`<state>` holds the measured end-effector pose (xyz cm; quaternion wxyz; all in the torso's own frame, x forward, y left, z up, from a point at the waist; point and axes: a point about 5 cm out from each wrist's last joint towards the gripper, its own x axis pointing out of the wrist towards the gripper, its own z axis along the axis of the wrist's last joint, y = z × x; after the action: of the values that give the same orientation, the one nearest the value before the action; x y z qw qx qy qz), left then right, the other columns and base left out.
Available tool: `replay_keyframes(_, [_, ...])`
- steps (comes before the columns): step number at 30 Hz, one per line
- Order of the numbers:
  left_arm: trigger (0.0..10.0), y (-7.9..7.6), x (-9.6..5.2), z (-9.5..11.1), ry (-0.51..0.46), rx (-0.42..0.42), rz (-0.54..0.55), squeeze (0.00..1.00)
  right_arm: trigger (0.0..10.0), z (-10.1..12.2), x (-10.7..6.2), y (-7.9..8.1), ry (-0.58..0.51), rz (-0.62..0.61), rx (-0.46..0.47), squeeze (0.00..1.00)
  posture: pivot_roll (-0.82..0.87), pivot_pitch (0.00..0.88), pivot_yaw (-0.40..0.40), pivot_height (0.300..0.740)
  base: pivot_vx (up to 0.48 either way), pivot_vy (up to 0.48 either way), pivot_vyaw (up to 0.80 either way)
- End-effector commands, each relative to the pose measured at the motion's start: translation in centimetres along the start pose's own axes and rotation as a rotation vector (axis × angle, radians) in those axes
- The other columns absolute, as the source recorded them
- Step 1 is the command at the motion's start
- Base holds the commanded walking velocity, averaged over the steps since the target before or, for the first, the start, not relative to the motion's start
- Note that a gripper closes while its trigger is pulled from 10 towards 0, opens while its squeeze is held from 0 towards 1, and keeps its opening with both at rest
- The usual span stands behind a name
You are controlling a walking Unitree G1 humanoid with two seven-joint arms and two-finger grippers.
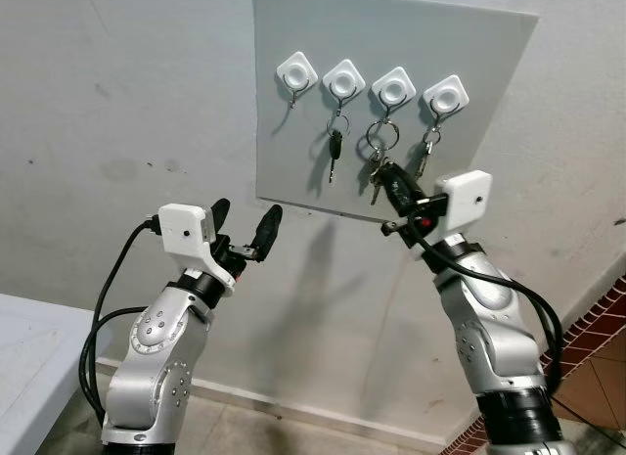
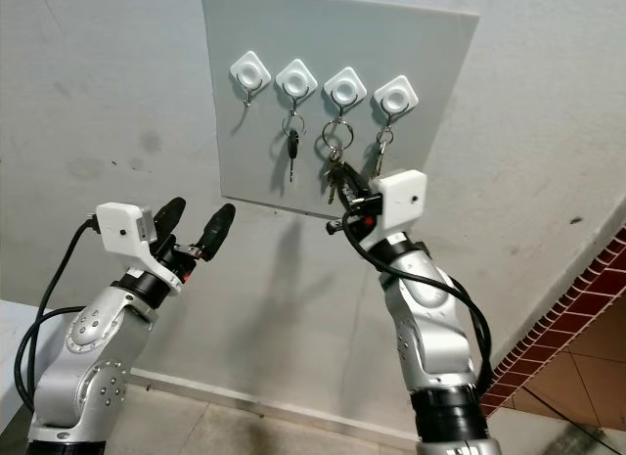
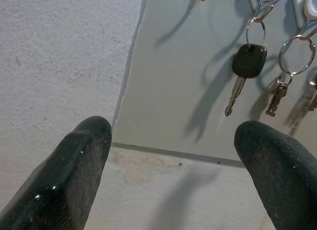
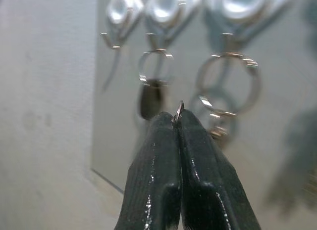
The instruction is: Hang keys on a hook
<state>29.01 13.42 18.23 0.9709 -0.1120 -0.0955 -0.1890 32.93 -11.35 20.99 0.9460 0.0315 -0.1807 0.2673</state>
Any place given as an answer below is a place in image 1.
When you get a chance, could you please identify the small brass key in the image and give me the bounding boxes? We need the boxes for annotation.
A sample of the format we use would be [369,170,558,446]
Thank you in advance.
[368,159,392,205]

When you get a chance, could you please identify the silver keys on small ring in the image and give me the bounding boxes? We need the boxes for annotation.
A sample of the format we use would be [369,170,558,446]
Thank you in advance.
[416,125,441,179]

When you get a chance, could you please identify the black car key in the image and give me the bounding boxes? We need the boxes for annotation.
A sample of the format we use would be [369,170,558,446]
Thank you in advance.
[327,111,347,185]

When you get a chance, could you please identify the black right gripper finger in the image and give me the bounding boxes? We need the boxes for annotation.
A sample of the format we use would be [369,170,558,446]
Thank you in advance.
[391,161,427,209]
[381,161,420,213]

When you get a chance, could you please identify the key bunch on large ring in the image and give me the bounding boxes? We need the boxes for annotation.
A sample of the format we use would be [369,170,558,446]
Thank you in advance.
[365,117,401,187]

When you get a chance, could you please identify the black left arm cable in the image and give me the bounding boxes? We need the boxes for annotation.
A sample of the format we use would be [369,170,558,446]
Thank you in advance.
[78,215,162,427]

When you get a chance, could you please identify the white plastic table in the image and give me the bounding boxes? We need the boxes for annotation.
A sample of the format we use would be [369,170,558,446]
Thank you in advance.
[0,294,99,455]

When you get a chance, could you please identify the white square wall hook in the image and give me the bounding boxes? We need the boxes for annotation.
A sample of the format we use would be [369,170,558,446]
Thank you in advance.
[322,59,367,114]
[371,66,419,123]
[423,74,470,133]
[276,51,320,109]

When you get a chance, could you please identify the grey hook board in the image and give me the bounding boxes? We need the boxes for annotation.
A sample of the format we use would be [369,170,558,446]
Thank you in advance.
[252,0,539,226]

